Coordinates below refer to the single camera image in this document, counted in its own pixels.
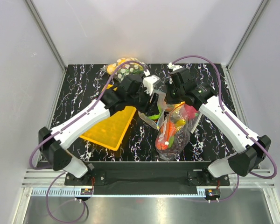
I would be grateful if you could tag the connector block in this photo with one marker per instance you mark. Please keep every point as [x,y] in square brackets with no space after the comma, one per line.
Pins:
[212,194]
[87,191]

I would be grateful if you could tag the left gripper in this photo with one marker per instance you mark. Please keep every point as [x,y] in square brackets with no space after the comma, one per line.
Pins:
[150,108]

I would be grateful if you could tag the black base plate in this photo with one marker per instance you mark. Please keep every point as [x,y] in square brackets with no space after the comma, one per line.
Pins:
[147,178]

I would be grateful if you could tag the left connector block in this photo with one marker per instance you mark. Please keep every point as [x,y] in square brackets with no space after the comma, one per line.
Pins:
[87,191]

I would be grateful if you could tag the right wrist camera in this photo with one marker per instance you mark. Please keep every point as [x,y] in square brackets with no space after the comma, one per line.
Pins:
[174,77]

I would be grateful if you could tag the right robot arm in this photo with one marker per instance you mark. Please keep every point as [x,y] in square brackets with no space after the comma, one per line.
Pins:
[250,148]

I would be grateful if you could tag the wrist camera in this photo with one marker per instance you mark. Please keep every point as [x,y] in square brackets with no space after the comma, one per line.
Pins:
[150,83]
[174,77]

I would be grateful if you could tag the yellow plastic tray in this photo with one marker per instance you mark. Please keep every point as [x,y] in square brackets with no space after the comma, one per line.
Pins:
[110,132]

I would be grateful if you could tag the banana and apples bag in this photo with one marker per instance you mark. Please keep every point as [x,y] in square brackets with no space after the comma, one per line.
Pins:
[182,116]

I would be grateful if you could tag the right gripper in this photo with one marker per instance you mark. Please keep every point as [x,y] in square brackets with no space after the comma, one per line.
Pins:
[170,100]

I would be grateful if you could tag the blue zip fruit bag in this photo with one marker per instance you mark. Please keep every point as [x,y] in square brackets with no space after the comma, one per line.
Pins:
[156,120]

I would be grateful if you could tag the green fake fruit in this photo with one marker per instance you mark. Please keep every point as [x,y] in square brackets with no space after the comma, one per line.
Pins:
[155,116]

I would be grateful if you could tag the right connector block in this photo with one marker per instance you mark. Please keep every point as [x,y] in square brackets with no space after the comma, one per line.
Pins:
[212,194]

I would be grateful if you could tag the grapes and orange bag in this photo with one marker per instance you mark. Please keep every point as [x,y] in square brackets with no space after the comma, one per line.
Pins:
[172,138]

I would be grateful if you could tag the polka dot fruit bag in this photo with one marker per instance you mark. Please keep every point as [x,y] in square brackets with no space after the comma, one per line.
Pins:
[127,69]

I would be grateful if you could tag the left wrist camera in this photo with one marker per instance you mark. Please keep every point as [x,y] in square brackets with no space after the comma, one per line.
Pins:
[150,83]

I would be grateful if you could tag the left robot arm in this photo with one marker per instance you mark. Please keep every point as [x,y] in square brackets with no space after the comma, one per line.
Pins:
[132,91]

